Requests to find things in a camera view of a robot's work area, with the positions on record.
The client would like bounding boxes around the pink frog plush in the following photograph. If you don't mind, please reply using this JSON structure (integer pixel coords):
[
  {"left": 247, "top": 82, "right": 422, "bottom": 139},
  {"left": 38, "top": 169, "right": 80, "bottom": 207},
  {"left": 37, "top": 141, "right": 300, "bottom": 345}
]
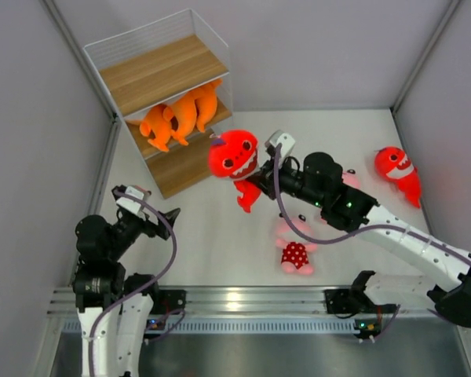
[
  {"left": 341, "top": 169, "right": 360, "bottom": 189},
  {"left": 275, "top": 213, "right": 317, "bottom": 276}
]

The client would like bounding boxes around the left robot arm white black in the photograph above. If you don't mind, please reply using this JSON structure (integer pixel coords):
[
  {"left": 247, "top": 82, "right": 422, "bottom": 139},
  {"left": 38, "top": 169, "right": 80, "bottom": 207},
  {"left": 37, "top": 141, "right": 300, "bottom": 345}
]
[{"left": 72, "top": 208, "right": 181, "bottom": 376}]

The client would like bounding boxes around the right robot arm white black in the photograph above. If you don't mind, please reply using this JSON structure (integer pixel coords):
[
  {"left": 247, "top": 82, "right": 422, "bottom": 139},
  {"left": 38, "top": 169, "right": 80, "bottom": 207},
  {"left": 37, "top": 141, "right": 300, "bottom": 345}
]
[{"left": 250, "top": 151, "right": 471, "bottom": 328}]

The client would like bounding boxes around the white wire wooden shelf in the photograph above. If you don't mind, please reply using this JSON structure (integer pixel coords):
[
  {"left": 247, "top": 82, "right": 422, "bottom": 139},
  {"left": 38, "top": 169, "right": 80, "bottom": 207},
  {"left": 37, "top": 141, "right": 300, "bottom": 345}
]
[{"left": 84, "top": 9, "right": 233, "bottom": 199}]

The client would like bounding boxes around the orange shark plush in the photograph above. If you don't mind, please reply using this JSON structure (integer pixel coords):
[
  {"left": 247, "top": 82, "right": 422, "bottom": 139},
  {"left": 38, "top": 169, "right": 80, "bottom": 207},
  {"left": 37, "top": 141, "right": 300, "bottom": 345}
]
[
  {"left": 162, "top": 87, "right": 204, "bottom": 145},
  {"left": 195, "top": 78, "right": 223, "bottom": 133},
  {"left": 127, "top": 104, "right": 177, "bottom": 152}
]

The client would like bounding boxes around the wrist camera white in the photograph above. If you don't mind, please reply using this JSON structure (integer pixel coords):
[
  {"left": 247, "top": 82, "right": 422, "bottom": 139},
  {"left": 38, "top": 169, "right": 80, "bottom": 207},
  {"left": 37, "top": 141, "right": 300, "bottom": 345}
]
[
  {"left": 265, "top": 130, "right": 296, "bottom": 159},
  {"left": 111, "top": 185, "right": 151, "bottom": 220}
]

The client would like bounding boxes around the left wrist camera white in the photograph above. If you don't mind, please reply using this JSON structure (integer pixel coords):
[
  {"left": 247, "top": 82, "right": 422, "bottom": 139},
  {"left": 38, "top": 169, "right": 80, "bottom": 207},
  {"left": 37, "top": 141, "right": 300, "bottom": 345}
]
[{"left": 111, "top": 185, "right": 151, "bottom": 220}]

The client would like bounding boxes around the pink frog plush front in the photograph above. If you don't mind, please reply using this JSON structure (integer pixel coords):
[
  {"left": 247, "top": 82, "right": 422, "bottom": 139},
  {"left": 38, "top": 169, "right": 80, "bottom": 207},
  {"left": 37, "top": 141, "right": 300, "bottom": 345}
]
[{"left": 275, "top": 213, "right": 317, "bottom": 276}]

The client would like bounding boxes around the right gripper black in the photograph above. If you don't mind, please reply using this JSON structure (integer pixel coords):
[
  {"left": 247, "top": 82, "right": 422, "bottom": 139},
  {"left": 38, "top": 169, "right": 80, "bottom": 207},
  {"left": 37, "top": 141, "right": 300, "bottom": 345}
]
[{"left": 248, "top": 153, "right": 327, "bottom": 209}]

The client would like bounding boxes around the red shark plush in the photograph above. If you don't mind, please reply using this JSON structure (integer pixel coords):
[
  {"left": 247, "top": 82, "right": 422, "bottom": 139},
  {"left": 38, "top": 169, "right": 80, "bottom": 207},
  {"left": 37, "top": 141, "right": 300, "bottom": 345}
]
[
  {"left": 207, "top": 130, "right": 261, "bottom": 213},
  {"left": 374, "top": 146, "right": 422, "bottom": 208}
]

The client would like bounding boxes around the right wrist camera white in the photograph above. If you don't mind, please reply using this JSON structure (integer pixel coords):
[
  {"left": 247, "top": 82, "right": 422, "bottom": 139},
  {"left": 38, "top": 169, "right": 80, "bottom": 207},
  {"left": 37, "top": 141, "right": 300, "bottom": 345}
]
[{"left": 265, "top": 130, "right": 296, "bottom": 159}]

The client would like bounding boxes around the pink frog plush rear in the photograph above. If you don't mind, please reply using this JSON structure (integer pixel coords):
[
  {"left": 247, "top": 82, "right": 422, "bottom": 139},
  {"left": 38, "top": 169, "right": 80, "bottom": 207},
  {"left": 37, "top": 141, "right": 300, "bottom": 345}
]
[{"left": 341, "top": 169, "right": 360, "bottom": 189}]

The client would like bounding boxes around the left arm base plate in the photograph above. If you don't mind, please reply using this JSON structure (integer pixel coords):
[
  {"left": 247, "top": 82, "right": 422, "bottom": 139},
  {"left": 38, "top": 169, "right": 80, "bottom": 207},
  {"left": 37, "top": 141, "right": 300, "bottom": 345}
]
[{"left": 144, "top": 289, "right": 186, "bottom": 342}]

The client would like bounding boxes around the aluminium rail frame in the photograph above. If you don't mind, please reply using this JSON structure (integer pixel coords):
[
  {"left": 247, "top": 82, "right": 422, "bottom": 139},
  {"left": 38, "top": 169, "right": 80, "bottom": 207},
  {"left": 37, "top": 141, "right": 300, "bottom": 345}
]
[{"left": 48, "top": 286, "right": 438, "bottom": 335}]

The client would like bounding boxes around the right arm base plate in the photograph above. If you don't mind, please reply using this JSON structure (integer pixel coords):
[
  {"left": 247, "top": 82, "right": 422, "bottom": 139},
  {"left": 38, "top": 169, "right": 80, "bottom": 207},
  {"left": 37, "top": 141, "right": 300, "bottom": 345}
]
[{"left": 324, "top": 288, "right": 400, "bottom": 343}]

